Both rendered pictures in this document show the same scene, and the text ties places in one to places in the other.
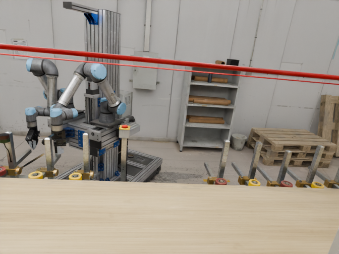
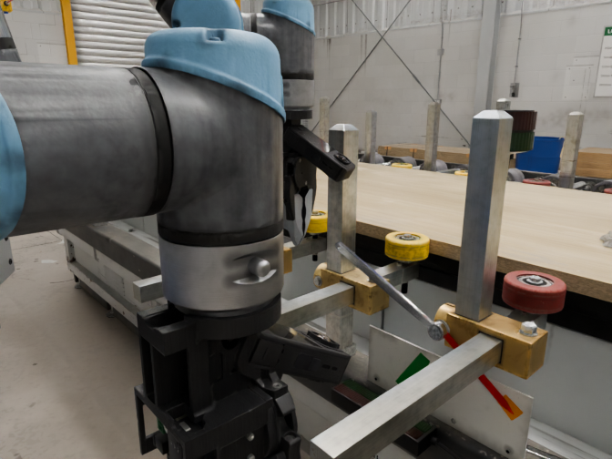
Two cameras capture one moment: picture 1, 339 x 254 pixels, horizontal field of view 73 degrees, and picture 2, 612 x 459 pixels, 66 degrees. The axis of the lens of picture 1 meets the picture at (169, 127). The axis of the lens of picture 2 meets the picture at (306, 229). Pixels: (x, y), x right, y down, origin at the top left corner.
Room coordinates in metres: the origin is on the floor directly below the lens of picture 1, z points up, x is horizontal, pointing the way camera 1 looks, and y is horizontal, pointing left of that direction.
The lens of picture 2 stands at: (1.92, 1.41, 1.15)
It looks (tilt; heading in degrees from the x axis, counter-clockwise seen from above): 15 degrees down; 235
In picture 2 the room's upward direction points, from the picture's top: straight up
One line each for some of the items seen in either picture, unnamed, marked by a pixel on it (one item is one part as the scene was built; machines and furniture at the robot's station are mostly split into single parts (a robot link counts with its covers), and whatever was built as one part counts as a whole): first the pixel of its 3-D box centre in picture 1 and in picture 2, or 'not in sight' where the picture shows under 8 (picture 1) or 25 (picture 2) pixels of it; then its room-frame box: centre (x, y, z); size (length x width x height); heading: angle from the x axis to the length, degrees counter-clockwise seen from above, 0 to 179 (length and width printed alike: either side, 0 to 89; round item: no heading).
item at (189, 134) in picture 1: (207, 108); not in sight; (4.09, -0.64, 0.78); 0.90 x 0.45 x 1.55; 98
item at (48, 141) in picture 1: (50, 168); (341, 265); (1.42, 0.81, 0.87); 0.03 x 0.03 x 0.48; 7
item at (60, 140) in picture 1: (59, 137); (285, 149); (1.52, 0.78, 1.08); 0.09 x 0.08 x 0.12; 118
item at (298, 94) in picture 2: (57, 127); (288, 96); (1.52, 0.79, 1.16); 0.08 x 0.08 x 0.05
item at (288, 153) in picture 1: (281, 177); not in sight; (1.63, -0.93, 0.87); 0.03 x 0.03 x 0.48; 7
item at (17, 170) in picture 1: (9, 171); (487, 335); (1.39, 1.08, 0.85); 0.13 x 0.06 x 0.05; 97
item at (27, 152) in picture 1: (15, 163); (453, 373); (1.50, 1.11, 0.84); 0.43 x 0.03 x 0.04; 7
